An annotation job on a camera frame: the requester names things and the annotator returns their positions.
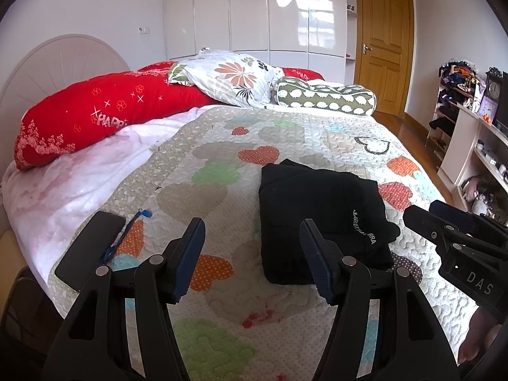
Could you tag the green white spotted bolster pillow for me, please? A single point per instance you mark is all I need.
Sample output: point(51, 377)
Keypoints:
point(325, 97)

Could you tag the purple desk clock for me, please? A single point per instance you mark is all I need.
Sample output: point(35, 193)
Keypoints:
point(487, 109)

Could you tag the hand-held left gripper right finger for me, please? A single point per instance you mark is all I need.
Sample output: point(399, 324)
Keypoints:
point(317, 262)

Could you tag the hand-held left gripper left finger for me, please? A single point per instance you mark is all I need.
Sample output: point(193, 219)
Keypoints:
point(189, 262)

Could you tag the heart patterned quilted bedspread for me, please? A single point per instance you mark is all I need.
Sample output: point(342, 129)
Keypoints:
point(222, 206)

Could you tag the black monitor screen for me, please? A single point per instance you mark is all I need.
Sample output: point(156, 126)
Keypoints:
point(503, 99)

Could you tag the dark wooden nightstand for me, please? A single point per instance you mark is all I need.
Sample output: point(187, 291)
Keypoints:
point(24, 325)

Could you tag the dark ornate mantel clock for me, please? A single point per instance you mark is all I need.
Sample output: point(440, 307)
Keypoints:
point(494, 85)

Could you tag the wooden door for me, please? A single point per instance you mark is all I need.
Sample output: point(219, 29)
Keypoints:
point(385, 47)

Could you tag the white round headboard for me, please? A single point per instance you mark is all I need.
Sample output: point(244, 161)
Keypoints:
point(59, 59)

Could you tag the white shelf unit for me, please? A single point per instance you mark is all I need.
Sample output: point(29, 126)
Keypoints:
point(464, 147)

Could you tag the long red pillow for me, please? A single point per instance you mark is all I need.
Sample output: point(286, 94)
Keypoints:
point(99, 107)

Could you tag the glossy white wardrobe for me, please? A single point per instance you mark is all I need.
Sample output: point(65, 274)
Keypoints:
point(246, 8)

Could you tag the black pants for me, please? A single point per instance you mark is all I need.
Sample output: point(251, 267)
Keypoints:
point(309, 198)

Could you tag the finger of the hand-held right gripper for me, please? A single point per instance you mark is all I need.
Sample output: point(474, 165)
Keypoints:
point(456, 212)
point(420, 218)

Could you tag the person's right hand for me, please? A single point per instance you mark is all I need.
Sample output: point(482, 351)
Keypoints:
point(478, 337)

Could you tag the white floral pillow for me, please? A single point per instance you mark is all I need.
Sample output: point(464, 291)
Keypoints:
point(234, 71)

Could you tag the black smartphone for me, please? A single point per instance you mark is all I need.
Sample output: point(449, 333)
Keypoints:
point(91, 246)

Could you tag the grey soft toy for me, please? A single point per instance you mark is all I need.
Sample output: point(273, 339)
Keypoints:
point(478, 194)

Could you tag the white fleece blanket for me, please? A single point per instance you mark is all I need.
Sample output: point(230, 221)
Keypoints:
point(79, 190)

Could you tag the white wall socket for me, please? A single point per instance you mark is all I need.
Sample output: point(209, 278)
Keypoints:
point(143, 30)

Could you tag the cluttered shoe rack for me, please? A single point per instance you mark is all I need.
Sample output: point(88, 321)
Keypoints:
point(452, 87)

